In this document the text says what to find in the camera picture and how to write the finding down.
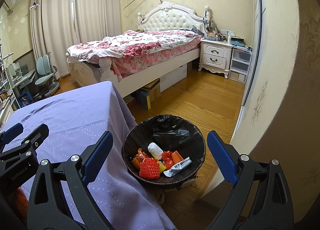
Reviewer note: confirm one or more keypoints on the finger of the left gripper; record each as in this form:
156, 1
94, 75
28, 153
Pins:
7, 136
32, 141

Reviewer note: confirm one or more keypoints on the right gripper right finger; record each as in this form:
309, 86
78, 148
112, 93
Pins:
272, 206

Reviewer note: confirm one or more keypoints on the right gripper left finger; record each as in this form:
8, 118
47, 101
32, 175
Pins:
48, 207

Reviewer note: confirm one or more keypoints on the grey-white foil pouch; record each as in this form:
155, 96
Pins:
178, 167

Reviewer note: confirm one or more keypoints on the red-orange plastic bag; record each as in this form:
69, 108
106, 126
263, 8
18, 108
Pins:
167, 159

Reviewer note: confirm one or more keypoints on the orange snack wrapper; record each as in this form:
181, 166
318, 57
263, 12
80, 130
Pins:
141, 156

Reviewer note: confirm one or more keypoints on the orange foam fruit net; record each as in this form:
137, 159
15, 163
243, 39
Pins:
149, 169

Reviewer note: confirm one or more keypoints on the white tissue wad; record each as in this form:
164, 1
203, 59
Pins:
155, 151

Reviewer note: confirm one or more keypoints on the orange paper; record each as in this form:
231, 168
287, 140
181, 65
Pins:
176, 157

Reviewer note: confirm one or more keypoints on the yellow foam fruit net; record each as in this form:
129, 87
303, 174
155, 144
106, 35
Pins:
162, 167

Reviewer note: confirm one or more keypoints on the black-lined trash bin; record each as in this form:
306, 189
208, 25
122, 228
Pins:
169, 133

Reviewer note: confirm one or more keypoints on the white bookshelf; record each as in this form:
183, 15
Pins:
7, 95

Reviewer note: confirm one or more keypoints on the purple tablecloth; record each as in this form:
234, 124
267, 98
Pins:
78, 118

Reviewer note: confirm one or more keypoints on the study desk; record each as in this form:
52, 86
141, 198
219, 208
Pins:
18, 84

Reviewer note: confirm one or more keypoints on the light blue desk chair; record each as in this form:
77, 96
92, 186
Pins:
47, 81

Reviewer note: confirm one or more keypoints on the floral pink quilt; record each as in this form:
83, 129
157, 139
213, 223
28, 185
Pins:
132, 51

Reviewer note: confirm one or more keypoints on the cardboard box under bed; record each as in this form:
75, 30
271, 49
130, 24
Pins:
148, 93

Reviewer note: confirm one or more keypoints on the beige curtains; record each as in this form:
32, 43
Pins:
58, 24

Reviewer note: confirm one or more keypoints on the plastic drawer unit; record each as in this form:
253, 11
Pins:
240, 64

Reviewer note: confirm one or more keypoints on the white storage box under bed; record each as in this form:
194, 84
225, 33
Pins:
173, 77

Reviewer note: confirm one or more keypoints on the white nightstand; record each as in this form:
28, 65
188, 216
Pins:
215, 56

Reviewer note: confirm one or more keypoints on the white bed with headboard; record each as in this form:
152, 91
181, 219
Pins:
166, 16

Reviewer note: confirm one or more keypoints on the wall air conditioner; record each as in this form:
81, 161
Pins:
8, 6

